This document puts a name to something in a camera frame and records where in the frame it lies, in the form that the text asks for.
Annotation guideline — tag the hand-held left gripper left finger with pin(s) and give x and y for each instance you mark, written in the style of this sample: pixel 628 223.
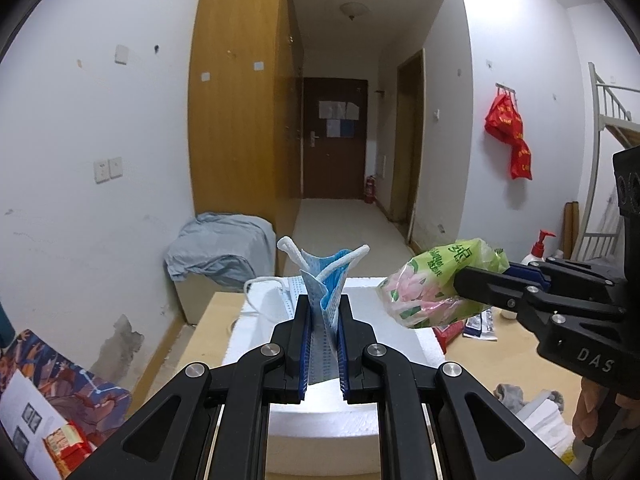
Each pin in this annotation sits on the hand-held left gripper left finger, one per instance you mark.
pixel 301 340

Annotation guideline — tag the white foam box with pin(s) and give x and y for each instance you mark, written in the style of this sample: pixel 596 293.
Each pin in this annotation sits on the white foam box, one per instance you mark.
pixel 320 435

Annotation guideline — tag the white booklet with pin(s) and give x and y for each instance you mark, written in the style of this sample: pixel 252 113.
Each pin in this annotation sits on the white booklet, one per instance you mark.
pixel 27 410

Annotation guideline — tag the dark brown entrance door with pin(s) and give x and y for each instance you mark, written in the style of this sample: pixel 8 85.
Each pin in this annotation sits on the dark brown entrance door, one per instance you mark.
pixel 335 170

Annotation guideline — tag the white wall socket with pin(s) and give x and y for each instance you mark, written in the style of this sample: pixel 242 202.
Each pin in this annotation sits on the white wall socket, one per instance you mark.
pixel 115 168
pixel 102 171

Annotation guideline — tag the blue and white packet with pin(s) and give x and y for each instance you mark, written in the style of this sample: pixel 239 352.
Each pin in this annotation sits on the blue and white packet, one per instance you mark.
pixel 480 325

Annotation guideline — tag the brown side door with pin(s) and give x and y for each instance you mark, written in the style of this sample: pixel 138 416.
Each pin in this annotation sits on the brown side door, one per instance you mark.
pixel 407 140

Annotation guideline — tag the printed blanket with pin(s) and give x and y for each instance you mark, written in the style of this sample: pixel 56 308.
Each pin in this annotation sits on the printed blanket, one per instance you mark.
pixel 75 380

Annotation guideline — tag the person's right hand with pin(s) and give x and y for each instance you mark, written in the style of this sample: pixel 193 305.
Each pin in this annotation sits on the person's right hand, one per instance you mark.
pixel 585 410

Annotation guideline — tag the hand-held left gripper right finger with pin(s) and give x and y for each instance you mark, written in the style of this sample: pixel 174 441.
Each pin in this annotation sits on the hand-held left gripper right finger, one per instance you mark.
pixel 342 345

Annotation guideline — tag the grey white sock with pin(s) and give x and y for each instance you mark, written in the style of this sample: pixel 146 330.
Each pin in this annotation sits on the grey white sock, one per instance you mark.
pixel 545 422

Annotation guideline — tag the white metal bunk bed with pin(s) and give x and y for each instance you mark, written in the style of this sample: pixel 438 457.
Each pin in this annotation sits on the white metal bunk bed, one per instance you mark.
pixel 602 125

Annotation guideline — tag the white paper notice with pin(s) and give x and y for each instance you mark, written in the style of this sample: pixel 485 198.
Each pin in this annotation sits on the white paper notice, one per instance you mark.
pixel 339 110

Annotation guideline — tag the red fire extinguisher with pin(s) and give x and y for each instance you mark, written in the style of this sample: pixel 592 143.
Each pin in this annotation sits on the red fire extinguisher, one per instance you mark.
pixel 369 190

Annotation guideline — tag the white lotion pump bottle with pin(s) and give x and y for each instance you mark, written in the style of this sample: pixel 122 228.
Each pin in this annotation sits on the white lotion pump bottle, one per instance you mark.
pixel 538 247

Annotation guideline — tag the metal wall hook rack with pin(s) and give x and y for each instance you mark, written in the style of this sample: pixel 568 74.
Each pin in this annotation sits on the metal wall hook rack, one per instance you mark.
pixel 505 88

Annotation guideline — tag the brown cardboard board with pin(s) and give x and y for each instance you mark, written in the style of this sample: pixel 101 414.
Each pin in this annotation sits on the brown cardboard board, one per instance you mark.
pixel 572 230

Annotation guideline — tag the red flat packet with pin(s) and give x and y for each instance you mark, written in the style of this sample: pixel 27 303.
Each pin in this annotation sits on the red flat packet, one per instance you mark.
pixel 447 335

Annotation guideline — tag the grey-blue cloth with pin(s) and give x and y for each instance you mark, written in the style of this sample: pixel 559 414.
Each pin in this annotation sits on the grey-blue cloth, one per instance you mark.
pixel 220 245

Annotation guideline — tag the ceiling lamp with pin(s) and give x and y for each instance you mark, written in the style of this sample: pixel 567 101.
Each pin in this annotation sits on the ceiling lamp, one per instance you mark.
pixel 353 10

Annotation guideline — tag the blue face mask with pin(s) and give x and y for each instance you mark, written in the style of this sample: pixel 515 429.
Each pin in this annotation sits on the blue face mask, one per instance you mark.
pixel 285 305
pixel 320 280

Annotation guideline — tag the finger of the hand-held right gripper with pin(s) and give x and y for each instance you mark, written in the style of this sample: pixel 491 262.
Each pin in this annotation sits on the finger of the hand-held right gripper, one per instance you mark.
pixel 490 287
pixel 530 271

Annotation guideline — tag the red plastic bag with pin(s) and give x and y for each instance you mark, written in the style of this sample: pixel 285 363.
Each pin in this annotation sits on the red plastic bag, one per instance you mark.
pixel 521 160
pixel 502 120

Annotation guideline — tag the blue paper notice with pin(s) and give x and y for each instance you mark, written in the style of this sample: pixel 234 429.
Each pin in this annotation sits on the blue paper notice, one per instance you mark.
pixel 340 128

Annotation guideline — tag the wooden wardrobe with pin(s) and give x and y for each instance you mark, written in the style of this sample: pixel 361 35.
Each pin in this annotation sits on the wooden wardrobe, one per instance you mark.
pixel 235 110

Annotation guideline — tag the green tissue packet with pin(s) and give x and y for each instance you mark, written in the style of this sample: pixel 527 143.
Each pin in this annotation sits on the green tissue packet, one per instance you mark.
pixel 425 285

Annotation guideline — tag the red snack packet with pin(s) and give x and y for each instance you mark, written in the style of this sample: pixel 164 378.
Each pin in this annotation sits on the red snack packet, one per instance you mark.
pixel 67 450

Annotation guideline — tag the white wall plate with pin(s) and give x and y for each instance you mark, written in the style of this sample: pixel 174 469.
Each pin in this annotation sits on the white wall plate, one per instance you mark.
pixel 121 54

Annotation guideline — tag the beige cabinet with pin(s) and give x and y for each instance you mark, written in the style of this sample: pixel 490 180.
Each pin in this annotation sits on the beige cabinet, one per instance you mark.
pixel 197 302

